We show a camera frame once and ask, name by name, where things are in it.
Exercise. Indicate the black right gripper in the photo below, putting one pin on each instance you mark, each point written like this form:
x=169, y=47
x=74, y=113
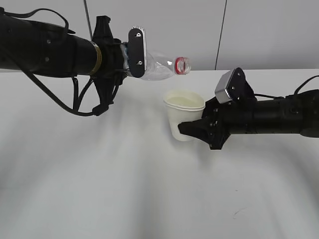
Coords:
x=219, y=121

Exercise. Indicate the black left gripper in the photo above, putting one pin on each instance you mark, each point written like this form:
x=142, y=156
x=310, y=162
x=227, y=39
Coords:
x=110, y=74

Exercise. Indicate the white paper cup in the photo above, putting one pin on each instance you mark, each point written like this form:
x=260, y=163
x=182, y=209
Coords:
x=182, y=106

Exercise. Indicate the clear water bottle red label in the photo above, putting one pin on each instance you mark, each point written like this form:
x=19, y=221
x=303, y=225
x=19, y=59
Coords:
x=158, y=66

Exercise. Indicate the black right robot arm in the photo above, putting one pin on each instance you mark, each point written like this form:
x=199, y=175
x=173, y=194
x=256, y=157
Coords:
x=293, y=114

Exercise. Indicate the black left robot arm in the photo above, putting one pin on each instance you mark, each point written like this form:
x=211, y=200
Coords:
x=51, y=50

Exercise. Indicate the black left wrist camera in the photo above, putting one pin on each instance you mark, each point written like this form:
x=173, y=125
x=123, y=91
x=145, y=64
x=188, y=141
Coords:
x=137, y=52

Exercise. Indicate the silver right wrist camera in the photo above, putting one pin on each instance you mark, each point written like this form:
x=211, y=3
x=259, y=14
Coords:
x=233, y=87

